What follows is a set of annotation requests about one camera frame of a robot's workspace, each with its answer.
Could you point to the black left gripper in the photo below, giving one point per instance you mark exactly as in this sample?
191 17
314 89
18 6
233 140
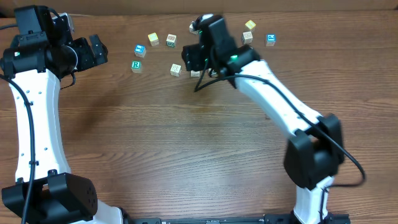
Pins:
89 60

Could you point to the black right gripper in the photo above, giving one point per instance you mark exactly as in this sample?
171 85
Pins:
192 56

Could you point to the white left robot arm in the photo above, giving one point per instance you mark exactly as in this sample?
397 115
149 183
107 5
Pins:
41 55

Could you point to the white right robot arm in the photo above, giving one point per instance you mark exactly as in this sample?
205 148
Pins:
314 142

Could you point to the plain white wooden block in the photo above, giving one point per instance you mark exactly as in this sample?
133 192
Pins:
195 73

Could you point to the green edged picture block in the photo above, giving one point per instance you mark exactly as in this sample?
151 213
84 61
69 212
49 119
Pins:
212 74

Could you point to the white block lower left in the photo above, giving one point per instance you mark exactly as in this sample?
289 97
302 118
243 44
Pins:
175 70

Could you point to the white butterfly block top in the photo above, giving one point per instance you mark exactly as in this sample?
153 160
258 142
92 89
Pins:
192 28

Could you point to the green B picture block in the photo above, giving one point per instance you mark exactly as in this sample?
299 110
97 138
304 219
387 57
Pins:
171 40

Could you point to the green R letter block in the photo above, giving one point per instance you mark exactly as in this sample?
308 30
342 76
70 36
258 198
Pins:
136 66

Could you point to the blue top block left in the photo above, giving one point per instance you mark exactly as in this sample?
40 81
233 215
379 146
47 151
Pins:
140 51

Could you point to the yellow top block left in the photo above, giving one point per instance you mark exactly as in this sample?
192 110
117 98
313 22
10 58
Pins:
153 39

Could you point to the yellow block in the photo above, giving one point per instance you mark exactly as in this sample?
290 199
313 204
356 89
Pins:
250 26
153 39

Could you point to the white picture block right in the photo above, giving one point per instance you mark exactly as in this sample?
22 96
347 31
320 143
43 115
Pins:
247 37

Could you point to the yellow top block right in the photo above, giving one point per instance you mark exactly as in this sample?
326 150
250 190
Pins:
250 26

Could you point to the blue P letter block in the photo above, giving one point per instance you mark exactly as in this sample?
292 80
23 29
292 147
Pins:
270 40

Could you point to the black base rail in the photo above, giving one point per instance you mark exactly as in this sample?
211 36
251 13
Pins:
211 221

